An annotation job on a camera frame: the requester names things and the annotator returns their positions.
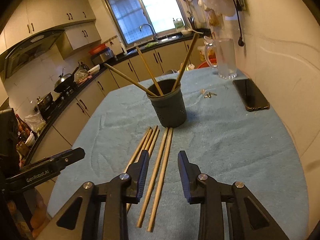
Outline light wooden chopstick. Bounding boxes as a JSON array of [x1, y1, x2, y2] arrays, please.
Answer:
[[147, 128, 174, 232], [123, 127, 152, 173], [126, 128, 161, 213], [104, 63, 157, 96], [171, 33, 200, 92], [137, 128, 169, 228], [135, 125, 158, 162]]

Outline dark wooden chopstick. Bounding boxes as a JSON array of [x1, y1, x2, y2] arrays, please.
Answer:
[[135, 46, 164, 96]]

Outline left hand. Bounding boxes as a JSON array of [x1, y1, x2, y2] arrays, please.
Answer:
[[7, 189, 50, 239]]

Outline blue table cloth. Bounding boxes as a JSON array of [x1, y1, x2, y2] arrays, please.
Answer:
[[48, 68, 309, 239]]

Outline dark green utensil holder cup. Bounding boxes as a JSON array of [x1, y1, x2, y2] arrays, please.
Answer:
[[147, 79, 187, 128]]

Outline small keys on table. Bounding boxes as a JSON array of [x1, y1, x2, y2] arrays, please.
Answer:
[[200, 89, 217, 98]]

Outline steel pot with lid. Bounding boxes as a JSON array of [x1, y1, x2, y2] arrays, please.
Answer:
[[37, 93, 53, 111]]

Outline black smartphone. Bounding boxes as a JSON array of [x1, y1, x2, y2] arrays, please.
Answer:
[[233, 79, 270, 112]]

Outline black wok with lid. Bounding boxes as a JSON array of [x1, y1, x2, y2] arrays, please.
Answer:
[[54, 66, 79, 93]]

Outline white bowl on counter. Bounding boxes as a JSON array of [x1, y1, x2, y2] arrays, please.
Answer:
[[88, 64, 100, 75]]

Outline red plastic basin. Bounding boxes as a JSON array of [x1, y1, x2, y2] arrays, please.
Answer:
[[197, 59, 216, 69]]

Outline clear glass pitcher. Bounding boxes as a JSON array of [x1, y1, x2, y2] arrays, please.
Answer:
[[204, 36, 237, 80]]

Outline orange basin on shelf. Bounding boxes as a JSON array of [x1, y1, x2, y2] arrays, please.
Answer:
[[89, 43, 106, 56]]

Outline range hood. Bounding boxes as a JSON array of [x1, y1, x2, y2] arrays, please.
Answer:
[[1, 29, 65, 79]]

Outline chrome sink faucet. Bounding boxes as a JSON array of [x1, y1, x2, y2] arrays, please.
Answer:
[[139, 23, 159, 42]]

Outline green detergent bottle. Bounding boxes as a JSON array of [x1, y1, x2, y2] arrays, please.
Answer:
[[172, 18, 185, 32]]

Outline window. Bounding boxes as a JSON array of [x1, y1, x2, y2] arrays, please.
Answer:
[[104, 0, 186, 48]]

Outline black power cable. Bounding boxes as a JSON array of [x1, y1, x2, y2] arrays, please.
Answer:
[[223, 0, 245, 47]]

